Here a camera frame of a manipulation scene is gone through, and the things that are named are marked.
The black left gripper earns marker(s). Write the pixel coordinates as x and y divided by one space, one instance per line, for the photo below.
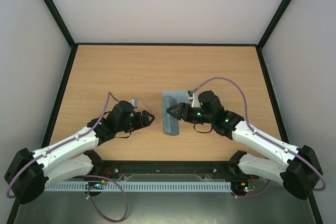
140 121

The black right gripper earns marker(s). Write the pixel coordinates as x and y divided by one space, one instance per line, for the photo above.
182 112

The grey glasses case green lining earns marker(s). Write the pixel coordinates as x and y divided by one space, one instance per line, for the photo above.
170 124

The light blue cleaning cloth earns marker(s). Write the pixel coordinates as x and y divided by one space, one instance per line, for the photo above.
176 95

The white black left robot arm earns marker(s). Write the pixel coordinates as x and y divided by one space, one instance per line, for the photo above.
30 173

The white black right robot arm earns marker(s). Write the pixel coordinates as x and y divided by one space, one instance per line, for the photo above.
296 168

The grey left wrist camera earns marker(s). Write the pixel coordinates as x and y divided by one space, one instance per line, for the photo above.
135 102

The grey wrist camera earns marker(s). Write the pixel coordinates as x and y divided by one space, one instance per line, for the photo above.
135 102
193 98

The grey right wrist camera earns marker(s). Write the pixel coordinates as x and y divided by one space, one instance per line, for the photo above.
193 98

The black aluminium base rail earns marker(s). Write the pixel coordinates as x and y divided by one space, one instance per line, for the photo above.
211 169

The light blue slotted cable duct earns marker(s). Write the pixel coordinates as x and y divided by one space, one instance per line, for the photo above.
199 187

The black enclosure frame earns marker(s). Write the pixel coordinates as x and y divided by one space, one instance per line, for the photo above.
74 46

